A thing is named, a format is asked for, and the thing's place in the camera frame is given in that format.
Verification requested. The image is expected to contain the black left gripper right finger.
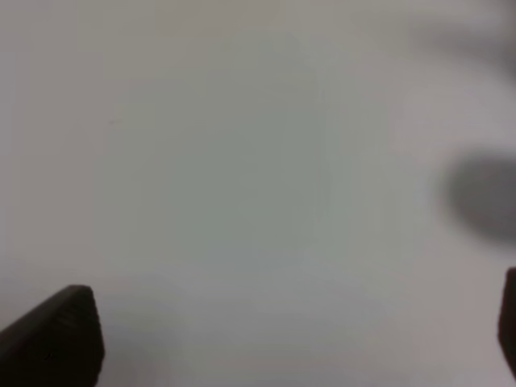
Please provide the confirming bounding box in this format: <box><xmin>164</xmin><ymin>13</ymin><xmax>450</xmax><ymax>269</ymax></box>
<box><xmin>497</xmin><ymin>268</ymin><xmax>516</xmax><ymax>377</ymax></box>

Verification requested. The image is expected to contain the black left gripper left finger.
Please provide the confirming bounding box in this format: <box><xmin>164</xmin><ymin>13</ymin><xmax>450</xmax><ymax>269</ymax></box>
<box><xmin>1</xmin><ymin>285</ymin><xmax>105</xmax><ymax>387</ymax></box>

